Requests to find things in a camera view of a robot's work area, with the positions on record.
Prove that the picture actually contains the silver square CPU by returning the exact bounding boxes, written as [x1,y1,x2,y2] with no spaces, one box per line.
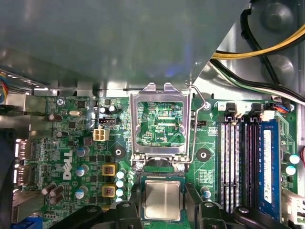
[141,176,186,221]

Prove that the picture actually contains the black RAM slot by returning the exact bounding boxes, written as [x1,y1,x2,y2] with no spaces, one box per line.
[230,115,242,214]
[253,115,263,210]
[244,115,254,210]
[220,115,231,214]

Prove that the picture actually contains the green Dell motherboard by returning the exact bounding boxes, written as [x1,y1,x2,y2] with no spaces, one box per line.
[23,94,298,229]

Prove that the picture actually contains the white four pin socket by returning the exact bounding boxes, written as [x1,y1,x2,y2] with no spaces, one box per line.
[93,128,110,142]

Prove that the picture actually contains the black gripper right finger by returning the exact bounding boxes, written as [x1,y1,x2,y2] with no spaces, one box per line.
[183,182,283,229]

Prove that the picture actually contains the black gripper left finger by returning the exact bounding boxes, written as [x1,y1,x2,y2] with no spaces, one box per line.
[56,182,145,229]

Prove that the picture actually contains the yellow square inductor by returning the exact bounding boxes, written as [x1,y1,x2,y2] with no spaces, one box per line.
[102,163,116,177]
[102,185,116,198]

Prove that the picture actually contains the yellow power wires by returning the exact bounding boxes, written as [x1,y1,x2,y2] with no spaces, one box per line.
[211,23,305,63]

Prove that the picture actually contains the black white green wire bundle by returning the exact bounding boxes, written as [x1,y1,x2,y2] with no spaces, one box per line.
[209,58,305,105]

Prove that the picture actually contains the metal wire locking lever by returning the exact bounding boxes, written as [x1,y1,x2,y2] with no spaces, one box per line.
[175,83,207,166]

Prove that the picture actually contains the black open PC case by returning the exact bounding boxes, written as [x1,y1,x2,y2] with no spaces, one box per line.
[0,0,305,229]

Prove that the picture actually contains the blue RAM stick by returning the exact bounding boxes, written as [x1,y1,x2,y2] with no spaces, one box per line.
[261,118,282,221]

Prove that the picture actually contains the white wire connector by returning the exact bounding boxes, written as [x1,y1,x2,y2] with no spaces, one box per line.
[281,188,305,225]

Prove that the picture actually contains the grey power supply unit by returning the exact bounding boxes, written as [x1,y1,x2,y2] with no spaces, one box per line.
[0,0,251,96]

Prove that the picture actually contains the thin multicolour fan wire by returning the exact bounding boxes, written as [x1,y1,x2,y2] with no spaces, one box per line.
[0,70,10,102]

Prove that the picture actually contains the metal socket cover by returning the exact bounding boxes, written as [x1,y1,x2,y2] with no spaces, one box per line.
[130,82,193,165]

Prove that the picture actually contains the silver display port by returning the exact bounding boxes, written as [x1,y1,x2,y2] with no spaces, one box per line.
[14,166,32,189]
[14,139,32,160]

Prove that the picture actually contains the blue VGA port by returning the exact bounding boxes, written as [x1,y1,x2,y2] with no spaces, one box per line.
[10,213,44,229]

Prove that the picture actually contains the CPU socket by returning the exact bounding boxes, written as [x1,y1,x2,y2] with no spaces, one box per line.
[136,156,191,222]

